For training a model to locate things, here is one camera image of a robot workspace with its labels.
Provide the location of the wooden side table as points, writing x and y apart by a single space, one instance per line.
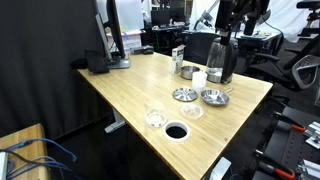
23 150

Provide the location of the white fabric backdrop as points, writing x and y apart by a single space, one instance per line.
286 20

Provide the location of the black rounded object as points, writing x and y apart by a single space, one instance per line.
78 63

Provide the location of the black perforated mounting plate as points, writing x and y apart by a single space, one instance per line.
283 146

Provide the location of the black curtain divider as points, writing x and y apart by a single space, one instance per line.
40 66

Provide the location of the pink bin lid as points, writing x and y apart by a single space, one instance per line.
131 32

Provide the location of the white carton box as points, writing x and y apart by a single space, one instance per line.
177 60

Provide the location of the clear glass cup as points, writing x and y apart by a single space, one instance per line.
156 117

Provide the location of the black flat device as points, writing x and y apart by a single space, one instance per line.
137 51

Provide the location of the white box casing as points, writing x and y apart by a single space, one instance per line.
220 168

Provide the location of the white desk leg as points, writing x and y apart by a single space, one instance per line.
116 121

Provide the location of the round steel lid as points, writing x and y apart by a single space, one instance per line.
185 94

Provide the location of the black computer monitor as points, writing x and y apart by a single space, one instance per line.
115 33

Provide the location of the black office chair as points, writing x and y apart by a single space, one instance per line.
266 65

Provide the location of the small steel bowl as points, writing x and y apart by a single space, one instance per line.
189 72

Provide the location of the aluminium bracket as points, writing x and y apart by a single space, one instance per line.
313 133
310 170

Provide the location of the white power strip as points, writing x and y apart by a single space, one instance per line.
2 166

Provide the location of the grey mesh office chair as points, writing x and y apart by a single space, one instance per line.
305 71

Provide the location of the clear glass dish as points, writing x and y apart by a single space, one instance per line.
192 111

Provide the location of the black background monitor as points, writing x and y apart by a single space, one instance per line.
166 16

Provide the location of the black computer mouse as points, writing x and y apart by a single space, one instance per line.
149 49

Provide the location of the white plastic cup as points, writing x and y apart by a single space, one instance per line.
199 81

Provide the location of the white printed cardboard box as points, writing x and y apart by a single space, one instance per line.
132 41

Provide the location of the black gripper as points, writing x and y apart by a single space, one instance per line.
226 15

